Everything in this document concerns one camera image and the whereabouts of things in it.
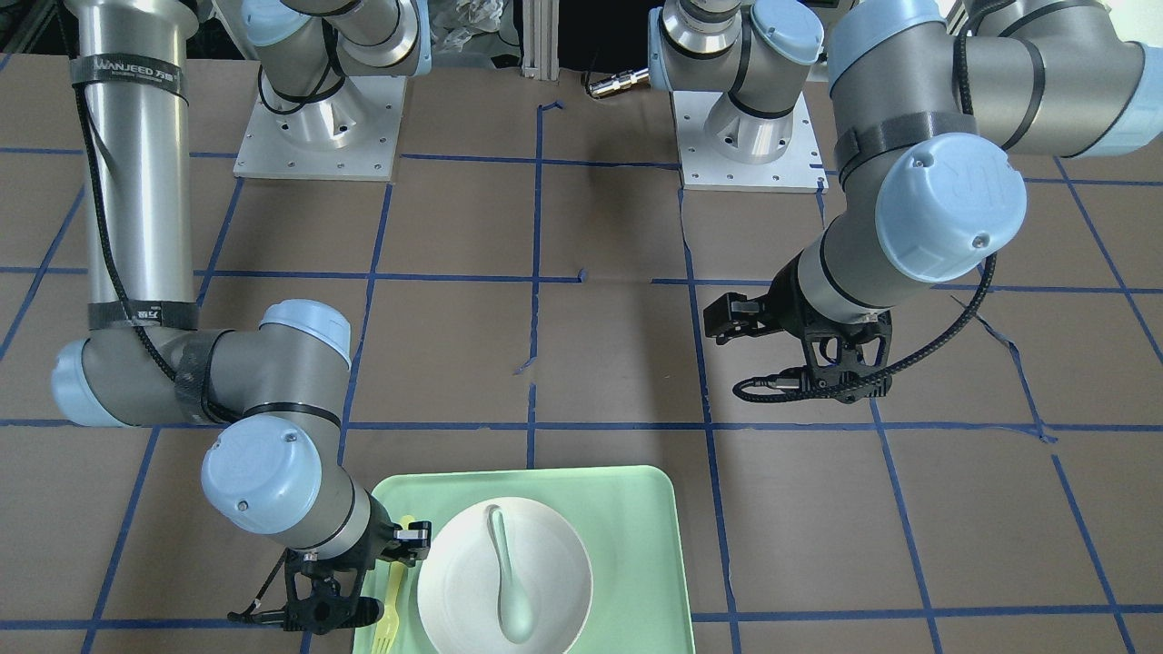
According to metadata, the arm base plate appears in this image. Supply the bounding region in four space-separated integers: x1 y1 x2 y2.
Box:
234 77 407 182
671 91 829 193

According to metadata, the mint green plastic spoon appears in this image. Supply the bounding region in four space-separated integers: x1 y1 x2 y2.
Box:
486 504 536 644

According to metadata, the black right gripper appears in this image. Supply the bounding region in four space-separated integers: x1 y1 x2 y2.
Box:
286 504 431 582

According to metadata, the white round plate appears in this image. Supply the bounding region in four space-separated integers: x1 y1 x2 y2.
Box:
418 497 592 653

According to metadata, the silver metal connector plug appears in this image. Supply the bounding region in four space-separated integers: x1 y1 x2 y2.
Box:
584 69 651 100

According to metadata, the yellow plastic fork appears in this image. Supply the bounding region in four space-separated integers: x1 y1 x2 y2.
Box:
370 561 408 653

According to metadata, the mint green plastic tray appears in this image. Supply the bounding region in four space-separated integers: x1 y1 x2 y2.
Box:
373 465 695 653

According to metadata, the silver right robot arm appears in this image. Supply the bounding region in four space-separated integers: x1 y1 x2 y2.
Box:
53 1 431 574

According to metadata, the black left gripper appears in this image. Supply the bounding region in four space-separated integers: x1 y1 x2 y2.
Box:
702 250 893 344

